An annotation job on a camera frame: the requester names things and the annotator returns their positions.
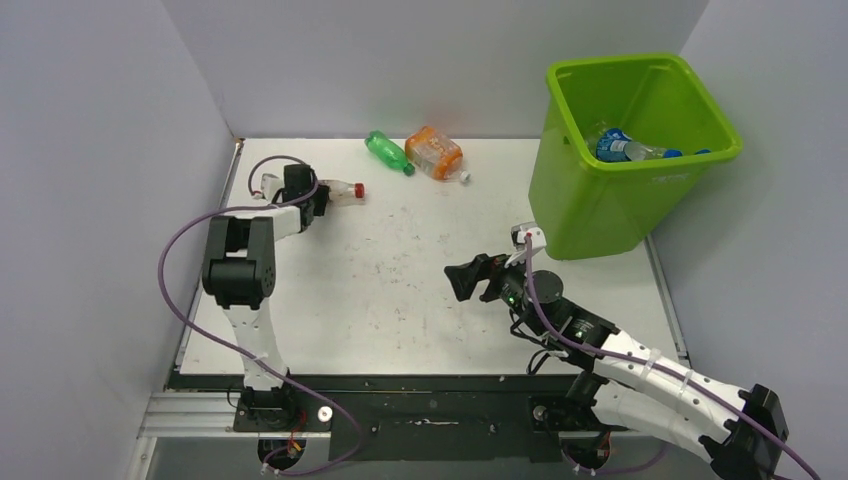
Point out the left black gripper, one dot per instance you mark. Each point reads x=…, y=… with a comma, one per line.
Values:
x=322, y=198

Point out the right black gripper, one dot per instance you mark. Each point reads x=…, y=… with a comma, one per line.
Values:
x=464, y=278

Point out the crushed red label bottle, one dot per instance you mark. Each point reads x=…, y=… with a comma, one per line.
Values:
x=342, y=193

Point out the green soda bottle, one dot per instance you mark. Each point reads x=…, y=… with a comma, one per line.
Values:
x=388, y=152

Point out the large orange tea bottle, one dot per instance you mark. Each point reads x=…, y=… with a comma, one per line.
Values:
x=437, y=155

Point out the pepsi bottle blue cap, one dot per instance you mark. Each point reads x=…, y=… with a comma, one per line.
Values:
x=612, y=145

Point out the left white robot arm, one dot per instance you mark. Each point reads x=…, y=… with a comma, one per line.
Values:
x=239, y=272

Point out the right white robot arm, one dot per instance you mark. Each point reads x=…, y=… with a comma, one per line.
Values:
x=624, y=383

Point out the green plastic bin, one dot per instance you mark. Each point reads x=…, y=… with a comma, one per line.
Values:
x=588, y=208

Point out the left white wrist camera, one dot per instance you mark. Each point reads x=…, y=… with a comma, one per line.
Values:
x=268, y=188

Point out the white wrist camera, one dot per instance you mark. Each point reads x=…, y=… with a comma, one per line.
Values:
x=268, y=188
x=528, y=239

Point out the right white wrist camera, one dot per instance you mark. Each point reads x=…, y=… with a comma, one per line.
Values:
x=528, y=239

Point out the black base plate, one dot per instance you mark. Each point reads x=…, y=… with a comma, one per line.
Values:
x=424, y=418

